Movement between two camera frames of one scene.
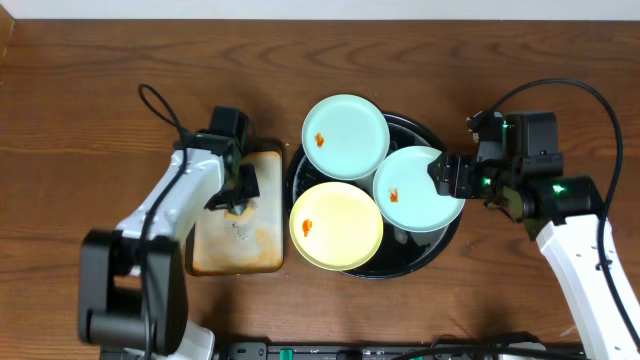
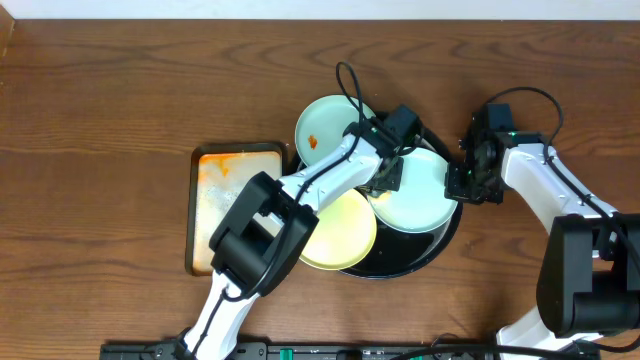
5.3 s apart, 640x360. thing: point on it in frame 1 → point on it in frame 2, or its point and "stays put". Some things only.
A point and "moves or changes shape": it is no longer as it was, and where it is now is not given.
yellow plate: x=336 y=226 stays put
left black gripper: x=239 y=189 → x=386 y=180
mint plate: x=405 y=194 stays put
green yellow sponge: x=248 y=213 moves or changes shape
